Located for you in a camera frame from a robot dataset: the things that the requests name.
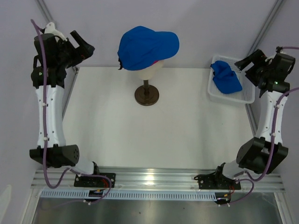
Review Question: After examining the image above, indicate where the right corner aluminium profile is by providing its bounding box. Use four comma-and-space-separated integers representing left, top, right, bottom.
247, 0, 286, 56

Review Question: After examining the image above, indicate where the white perforated plastic basket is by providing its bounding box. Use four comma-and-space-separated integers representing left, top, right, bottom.
207, 55, 255, 105

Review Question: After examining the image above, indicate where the aluminium extrusion rail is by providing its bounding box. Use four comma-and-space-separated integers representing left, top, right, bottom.
31, 167, 285, 193

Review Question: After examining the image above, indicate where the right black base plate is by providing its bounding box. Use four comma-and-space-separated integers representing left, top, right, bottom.
193, 173, 241, 190

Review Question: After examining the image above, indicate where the white slotted cable duct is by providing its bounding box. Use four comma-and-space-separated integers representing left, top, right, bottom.
40, 189, 217, 202

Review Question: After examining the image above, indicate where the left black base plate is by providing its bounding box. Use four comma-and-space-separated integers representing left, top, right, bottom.
74, 173, 116, 188

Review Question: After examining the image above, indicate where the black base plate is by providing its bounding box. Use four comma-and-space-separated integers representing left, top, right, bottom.
193, 173, 241, 190
74, 173, 116, 188

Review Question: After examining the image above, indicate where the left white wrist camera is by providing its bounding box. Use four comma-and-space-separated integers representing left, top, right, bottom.
43, 22, 67, 41

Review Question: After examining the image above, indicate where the left corner aluminium profile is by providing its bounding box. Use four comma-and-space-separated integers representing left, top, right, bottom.
35, 0, 78, 74

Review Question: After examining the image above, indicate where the cream mannequin head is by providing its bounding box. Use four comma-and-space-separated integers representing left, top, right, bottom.
136, 60, 164, 80

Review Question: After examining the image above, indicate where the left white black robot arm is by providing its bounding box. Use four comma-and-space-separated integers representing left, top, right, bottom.
29, 30, 101, 187

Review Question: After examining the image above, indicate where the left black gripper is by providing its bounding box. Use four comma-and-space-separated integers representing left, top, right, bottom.
57, 31, 95, 69

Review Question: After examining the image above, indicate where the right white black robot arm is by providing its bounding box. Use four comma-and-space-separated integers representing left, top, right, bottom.
213, 47, 296, 189

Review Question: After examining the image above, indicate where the corner aluminium profile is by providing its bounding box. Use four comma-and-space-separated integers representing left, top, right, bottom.
247, 0, 286, 56
35, 0, 78, 74

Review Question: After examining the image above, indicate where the blue baseball cap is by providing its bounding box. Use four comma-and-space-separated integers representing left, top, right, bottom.
210, 60, 242, 94
117, 26, 179, 71

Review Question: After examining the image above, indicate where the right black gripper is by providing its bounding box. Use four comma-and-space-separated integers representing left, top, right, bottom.
235, 49, 271, 87

